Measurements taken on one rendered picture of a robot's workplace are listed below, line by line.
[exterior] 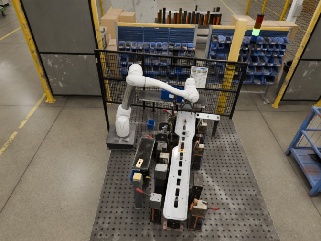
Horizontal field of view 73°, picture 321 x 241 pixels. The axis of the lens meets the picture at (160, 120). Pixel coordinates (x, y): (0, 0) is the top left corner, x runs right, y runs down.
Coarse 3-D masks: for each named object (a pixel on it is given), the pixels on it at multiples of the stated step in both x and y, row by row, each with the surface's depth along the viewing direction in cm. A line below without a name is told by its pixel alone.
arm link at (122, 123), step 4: (120, 116) 244; (124, 116) 245; (116, 120) 243; (120, 120) 240; (124, 120) 240; (128, 120) 246; (116, 124) 242; (120, 124) 240; (124, 124) 240; (128, 124) 245; (116, 128) 245; (120, 128) 242; (124, 128) 242; (128, 128) 248; (120, 132) 246; (124, 132) 246; (128, 132) 252; (120, 136) 251; (124, 136) 251
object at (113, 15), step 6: (108, 12) 612; (114, 12) 614; (120, 12) 615; (126, 12) 617; (132, 12) 619; (102, 18) 565; (108, 18) 567; (114, 18) 568; (120, 18) 597; (126, 18) 596; (132, 18) 595; (102, 24) 572; (108, 24) 571; (108, 30) 580; (114, 30) 579; (114, 36) 590
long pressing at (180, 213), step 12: (180, 120) 255; (192, 120) 256; (180, 132) 239; (192, 132) 240; (180, 144) 225; (180, 168) 201; (168, 180) 190; (168, 192) 181; (180, 192) 182; (168, 204) 173; (180, 204) 173; (168, 216) 166; (180, 216) 166
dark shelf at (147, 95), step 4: (140, 92) 295; (144, 92) 295; (148, 92) 296; (152, 92) 296; (156, 92) 296; (160, 92) 297; (140, 96) 288; (144, 96) 288; (148, 96) 288; (152, 96) 289; (156, 96) 289; (160, 96) 289; (200, 96) 292; (144, 100) 284; (148, 100) 283; (152, 100) 282; (156, 100) 282; (160, 100) 281; (164, 100) 282; (168, 100) 282; (200, 100) 284; (204, 100) 284; (176, 104) 280; (204, 104) 277
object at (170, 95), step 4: (176, 88) 287; (180, 88) 285; (164, 92) 277; (168, 92) 276; (164, 96) 281; (168, 96) 279; (172, 96) 277; (180, 96) 273; (172, 100) 281; (180, 100) 277
